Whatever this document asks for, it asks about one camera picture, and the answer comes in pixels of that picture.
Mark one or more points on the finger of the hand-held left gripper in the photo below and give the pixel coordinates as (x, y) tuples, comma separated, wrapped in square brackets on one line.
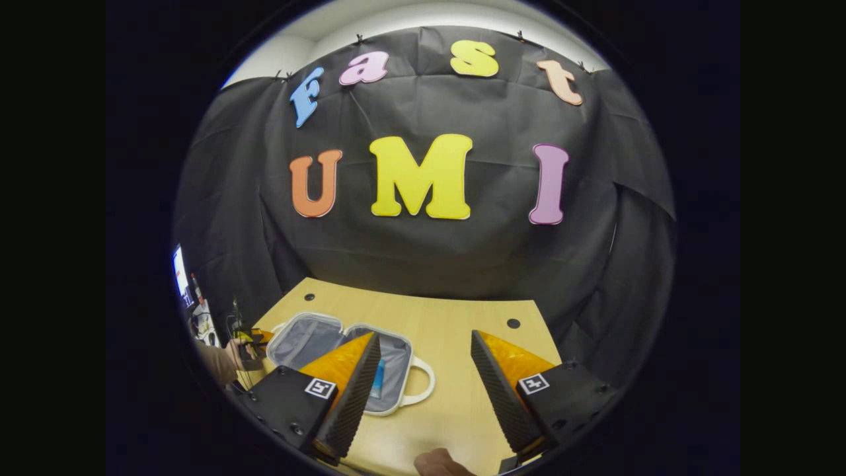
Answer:
[(254, 336)]

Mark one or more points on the white suitcase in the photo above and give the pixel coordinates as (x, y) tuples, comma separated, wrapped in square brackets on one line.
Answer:
[(310, 340)]

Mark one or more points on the black backdrop cloth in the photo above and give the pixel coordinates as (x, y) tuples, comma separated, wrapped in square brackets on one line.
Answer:
[(429, 258)]

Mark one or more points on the computer monitor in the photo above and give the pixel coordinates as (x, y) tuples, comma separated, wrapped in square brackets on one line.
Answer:
[(180, 271)]

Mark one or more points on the blue capped bottle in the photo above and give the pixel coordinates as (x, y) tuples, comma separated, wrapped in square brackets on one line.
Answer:
[(377, 382)]

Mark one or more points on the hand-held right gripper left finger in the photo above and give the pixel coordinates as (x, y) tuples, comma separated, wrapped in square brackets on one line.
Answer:
[(347, 403)]

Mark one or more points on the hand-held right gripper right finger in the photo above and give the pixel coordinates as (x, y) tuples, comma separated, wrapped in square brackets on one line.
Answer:
[(502, 396)]

